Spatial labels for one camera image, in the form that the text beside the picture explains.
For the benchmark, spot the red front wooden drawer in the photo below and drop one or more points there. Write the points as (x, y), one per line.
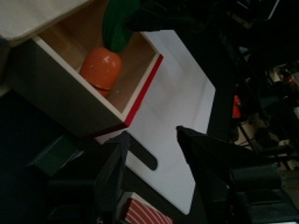
(57, 96)

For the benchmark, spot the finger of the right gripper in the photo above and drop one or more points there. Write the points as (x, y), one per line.
(163, 20)

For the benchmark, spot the orange object beyond table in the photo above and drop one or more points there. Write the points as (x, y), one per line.
(236, 108)

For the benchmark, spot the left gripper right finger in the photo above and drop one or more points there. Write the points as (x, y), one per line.
(209, 169)

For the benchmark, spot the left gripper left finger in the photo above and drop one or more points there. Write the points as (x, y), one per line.
(111, 186)

